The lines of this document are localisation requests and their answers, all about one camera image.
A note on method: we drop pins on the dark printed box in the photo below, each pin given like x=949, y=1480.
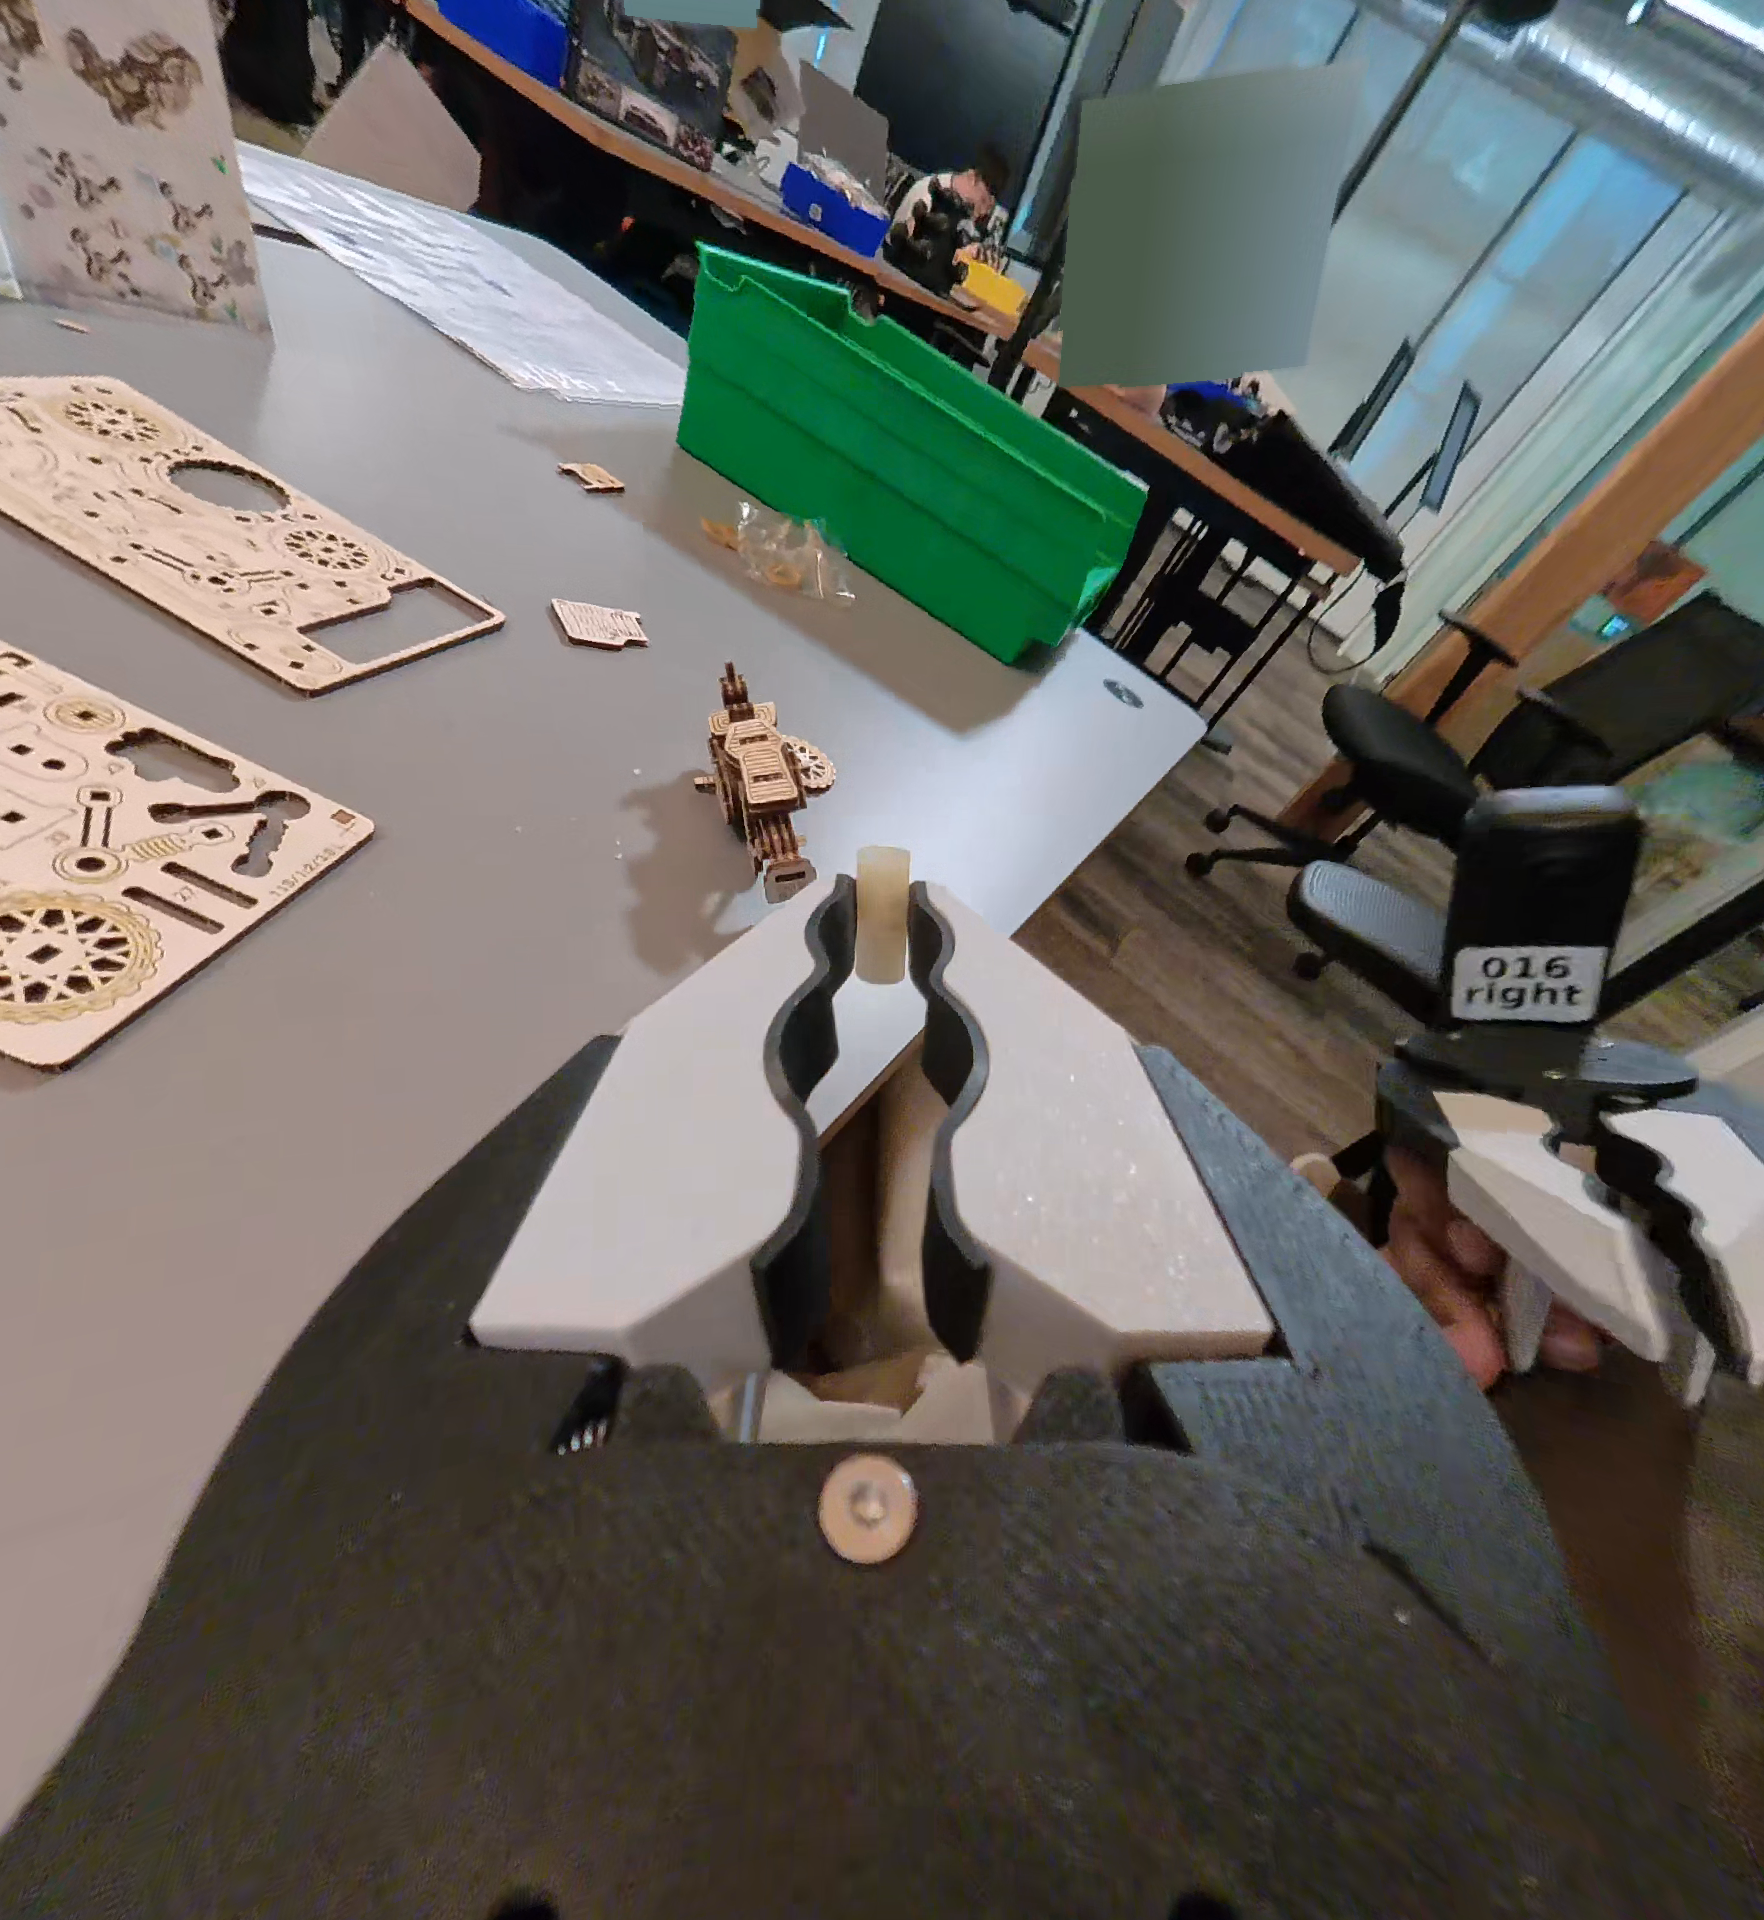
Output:
x=642, y=75

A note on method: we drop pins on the small wooden model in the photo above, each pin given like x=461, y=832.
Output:
x=754, y=772

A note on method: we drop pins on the wooden puzzle sheet large gear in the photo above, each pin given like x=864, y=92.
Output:
x=318, y=840

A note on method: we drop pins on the green plastic bin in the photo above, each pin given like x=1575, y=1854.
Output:
x=898, y=465

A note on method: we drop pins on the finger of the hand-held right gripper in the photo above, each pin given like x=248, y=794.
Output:
x=1729, y=1230
x=1556, y=1230

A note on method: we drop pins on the large blue bin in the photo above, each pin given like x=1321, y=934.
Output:
x=506, y=36

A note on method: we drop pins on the wooden puzzle sheet round hole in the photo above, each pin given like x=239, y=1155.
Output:
x=148, y=547

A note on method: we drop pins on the white instruction sheet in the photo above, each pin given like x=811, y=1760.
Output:
x=476, y=301

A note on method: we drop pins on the person's right hand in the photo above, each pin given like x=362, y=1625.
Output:
x=1437, y=1275

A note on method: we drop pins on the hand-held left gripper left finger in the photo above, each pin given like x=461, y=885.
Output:
x=627, y=1185

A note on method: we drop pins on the clear bag of rubber bands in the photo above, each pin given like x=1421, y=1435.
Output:
x=785, y=554

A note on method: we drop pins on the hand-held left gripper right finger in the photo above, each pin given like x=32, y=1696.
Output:
x=1093, y=1201

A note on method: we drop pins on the grey cardboard sheet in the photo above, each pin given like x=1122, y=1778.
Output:
x=396, y=135
x=845, y=127

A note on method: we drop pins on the small slotted wooden piece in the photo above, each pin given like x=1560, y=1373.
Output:
x=599, y=624

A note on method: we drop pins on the grey desk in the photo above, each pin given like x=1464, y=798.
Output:
x=492, y=931

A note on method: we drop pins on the small notched wooden piece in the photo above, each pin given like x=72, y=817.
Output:
x=592, y=477

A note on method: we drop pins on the long wooden table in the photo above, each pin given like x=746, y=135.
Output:
x=1241, y=488

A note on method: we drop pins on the wooden beam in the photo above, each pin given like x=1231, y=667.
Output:
x=1617, y=511

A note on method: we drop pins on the yellow box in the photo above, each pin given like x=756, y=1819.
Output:
x=989, y=284

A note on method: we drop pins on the black bag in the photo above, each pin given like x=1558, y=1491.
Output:
x=1303, y=473

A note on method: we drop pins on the small blue bin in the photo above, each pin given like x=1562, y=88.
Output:
x=828, y=211

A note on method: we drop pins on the wooden gear wheel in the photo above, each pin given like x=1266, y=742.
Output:
x=813, y=768

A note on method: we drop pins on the black mesh office chair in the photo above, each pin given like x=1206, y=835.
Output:
x=1369, y=923

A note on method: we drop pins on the printed instruction sheets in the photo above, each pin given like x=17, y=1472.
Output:
x=116, y=165

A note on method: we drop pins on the small cream cylinder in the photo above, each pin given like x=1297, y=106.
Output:
x=882, y=917

